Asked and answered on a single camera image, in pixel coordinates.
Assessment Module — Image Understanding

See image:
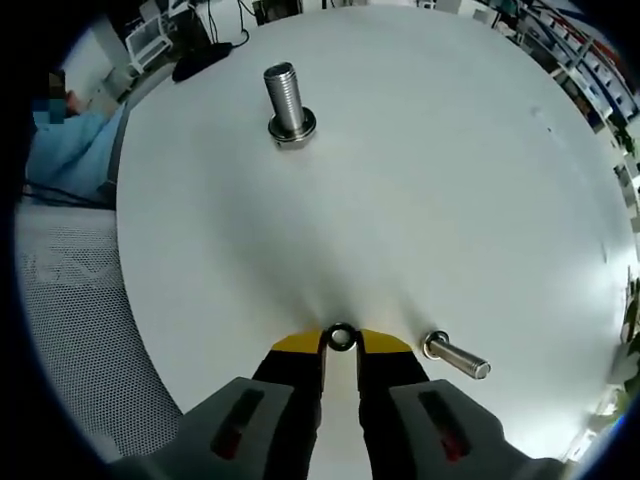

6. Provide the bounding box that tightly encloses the white mesh office chair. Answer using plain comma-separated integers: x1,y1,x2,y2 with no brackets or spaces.
14,204,184,459

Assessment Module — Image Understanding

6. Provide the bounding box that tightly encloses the thin threaded steel stud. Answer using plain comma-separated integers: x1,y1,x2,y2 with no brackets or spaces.
422,329,492,381

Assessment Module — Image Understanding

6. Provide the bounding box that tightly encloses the thick threaded steel stud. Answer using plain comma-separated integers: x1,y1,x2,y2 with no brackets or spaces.
263,61,319,151

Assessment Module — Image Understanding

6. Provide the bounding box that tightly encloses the black cable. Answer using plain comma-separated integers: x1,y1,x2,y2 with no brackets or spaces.
22,179,111,209

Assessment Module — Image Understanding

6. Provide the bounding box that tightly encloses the black computer mouse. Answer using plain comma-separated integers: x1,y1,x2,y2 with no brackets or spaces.
171,42,234,82

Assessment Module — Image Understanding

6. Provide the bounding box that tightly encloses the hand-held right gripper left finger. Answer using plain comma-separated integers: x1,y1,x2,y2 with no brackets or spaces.
112,329,329,480

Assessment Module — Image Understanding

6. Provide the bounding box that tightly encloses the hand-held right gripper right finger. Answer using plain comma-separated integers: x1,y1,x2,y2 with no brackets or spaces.
352,328,566,480

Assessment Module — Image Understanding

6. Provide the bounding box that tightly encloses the shelf rack with white bins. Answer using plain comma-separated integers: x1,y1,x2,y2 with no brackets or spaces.
519,0,640,131

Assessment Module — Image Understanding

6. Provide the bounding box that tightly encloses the white basket trolley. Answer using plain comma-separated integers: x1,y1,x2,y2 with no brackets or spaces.
124,14,176,71

